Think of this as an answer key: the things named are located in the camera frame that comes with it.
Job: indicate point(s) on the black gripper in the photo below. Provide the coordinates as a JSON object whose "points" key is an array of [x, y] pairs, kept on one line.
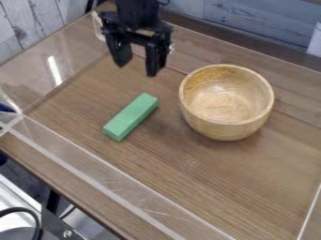
{"points": [[145, 31]]}

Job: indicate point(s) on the green rectangular block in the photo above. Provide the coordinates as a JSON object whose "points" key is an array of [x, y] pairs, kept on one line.
{"points": [[130, 117]]}

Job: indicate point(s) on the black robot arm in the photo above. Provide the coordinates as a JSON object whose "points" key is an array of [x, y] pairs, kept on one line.
{"points": [[140, 7]]}

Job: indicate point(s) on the light wooden bowl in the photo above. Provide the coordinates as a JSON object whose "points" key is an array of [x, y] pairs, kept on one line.
{"points": [[226, 101]]}

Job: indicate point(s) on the blue object at left edge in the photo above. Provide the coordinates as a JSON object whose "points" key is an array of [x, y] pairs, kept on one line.
{"points": [[5, 108]]}

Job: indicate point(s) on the black table leg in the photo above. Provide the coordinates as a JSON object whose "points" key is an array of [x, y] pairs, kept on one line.
{"points": [[52, 202]]}

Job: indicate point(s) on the clear acrylic corner bracket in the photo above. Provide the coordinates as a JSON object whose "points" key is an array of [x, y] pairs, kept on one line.
{"points": [[98, 25]]}

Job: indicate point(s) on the clear acrylic barrier wall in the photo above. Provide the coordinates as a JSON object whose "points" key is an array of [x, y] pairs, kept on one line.
{"points": [[165, 184]]}

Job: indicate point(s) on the black metal bracket with screw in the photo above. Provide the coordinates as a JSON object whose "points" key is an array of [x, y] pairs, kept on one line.
{"points": [[55, 229]]}

